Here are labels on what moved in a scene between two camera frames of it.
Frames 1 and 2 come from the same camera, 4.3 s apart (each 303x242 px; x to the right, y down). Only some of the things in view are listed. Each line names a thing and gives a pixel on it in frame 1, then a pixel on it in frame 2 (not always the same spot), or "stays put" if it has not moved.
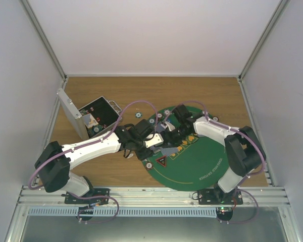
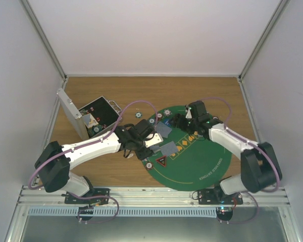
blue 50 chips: (151, 120) stays put
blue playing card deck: (154, 148) stays put
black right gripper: (173, 143) to (178, 122)
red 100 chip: (149, 165) stays put
